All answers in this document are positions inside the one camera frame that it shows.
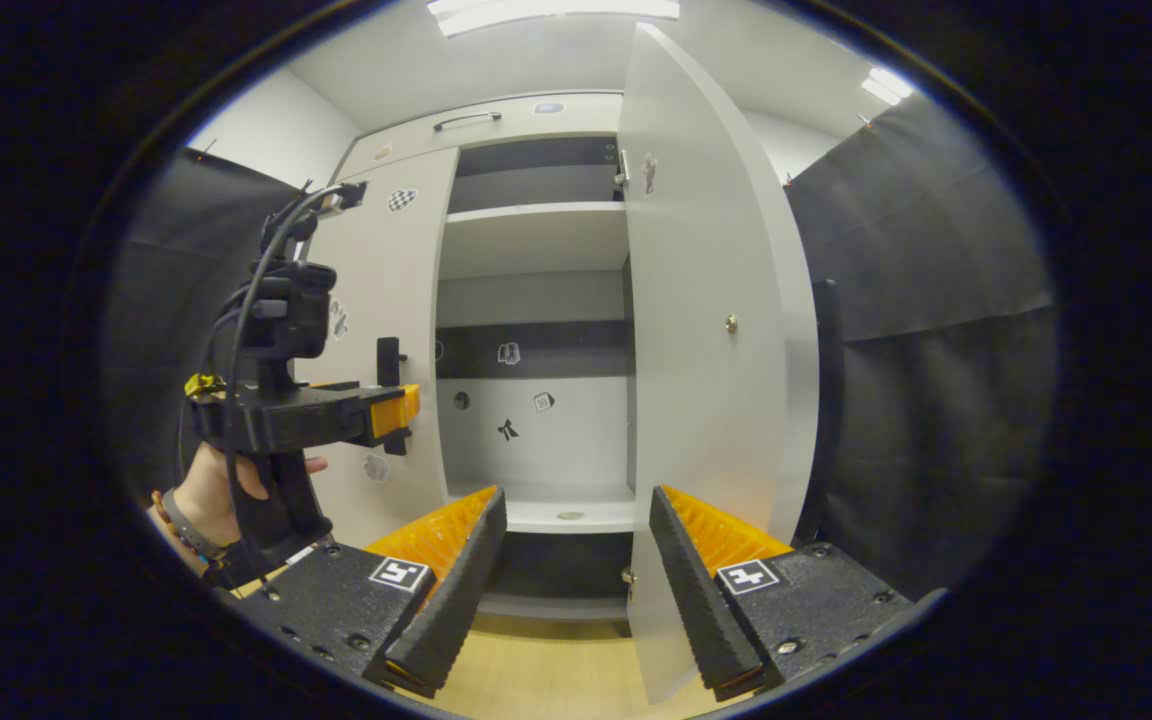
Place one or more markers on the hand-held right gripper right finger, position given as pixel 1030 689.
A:
pixel 701 610

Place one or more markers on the grey shoe cabinet door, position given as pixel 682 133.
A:
pixel 706 400
pixel 406 280

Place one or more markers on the ceiling light panel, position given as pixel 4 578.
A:
pixel 546 12
pixel 886 85

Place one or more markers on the white cabinet shelf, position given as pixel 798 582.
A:
pixel 536 240
pixel 606 518

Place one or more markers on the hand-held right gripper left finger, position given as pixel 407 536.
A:
pixel 456 610

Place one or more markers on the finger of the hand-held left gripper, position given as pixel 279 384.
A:
pixel 396 410

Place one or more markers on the grey double-door shoe cabinet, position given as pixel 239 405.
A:
pixel 576 122

